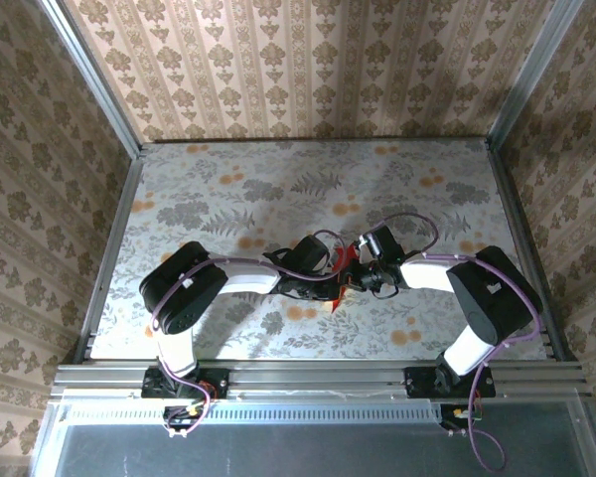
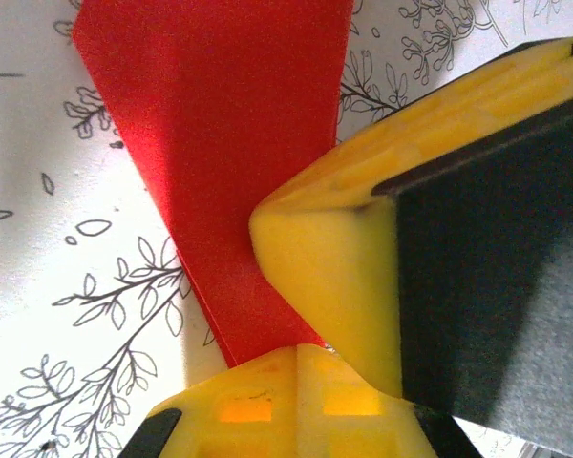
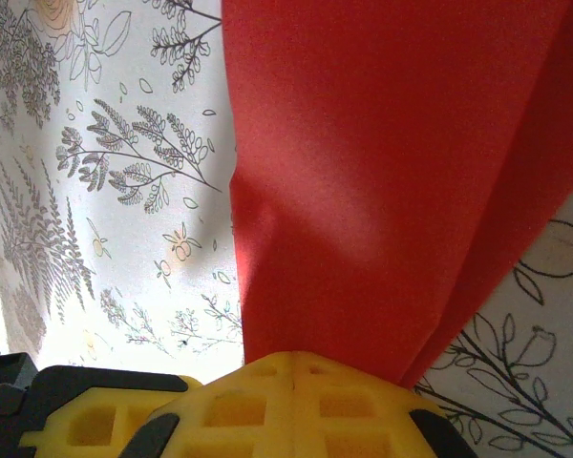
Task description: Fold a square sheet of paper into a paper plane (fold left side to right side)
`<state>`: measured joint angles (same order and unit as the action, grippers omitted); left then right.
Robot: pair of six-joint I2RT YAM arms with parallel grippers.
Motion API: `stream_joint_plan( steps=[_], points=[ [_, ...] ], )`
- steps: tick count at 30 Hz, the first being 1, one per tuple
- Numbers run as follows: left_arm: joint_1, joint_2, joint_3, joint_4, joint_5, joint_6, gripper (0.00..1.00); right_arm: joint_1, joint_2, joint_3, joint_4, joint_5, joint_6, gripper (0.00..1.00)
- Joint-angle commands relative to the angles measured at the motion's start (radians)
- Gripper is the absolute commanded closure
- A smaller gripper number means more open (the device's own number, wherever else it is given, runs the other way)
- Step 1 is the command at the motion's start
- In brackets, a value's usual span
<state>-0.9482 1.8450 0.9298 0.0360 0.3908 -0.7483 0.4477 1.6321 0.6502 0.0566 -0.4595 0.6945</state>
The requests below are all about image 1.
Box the grey metal sheet panel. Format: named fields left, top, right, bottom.
left=29, top=397, right=596, bottom=477

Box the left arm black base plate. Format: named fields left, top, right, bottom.
left=141, top=366, right=229, bottom=399

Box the black yellow power connector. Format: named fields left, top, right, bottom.
left=439, top=402, right=484, bottom=432
left=162, top=404, right=205, bottom=432

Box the slotted grey cable duct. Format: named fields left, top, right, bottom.
left=62, top=399, right=443, bottom=424

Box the floral table covering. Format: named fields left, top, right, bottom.
left=89, top=139, right=550, bottom=360

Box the aluminium mounting rail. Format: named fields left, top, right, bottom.
left=52, top=361, right=590, bottom=398

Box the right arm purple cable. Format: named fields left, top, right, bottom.
left=352, top=212, right=545, bottom=474

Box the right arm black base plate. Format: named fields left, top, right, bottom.
left=405, top=366, right=497, bottom=398

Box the aluminium frame post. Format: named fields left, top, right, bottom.
left=485, top=0, right=588, bottom=150
left=35, top=0, right=144, bottom=159

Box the aluminium table side rail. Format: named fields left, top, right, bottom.
left=485, top=138, right=577, bottom=363
left=72, top=154, right=145, bottom=364

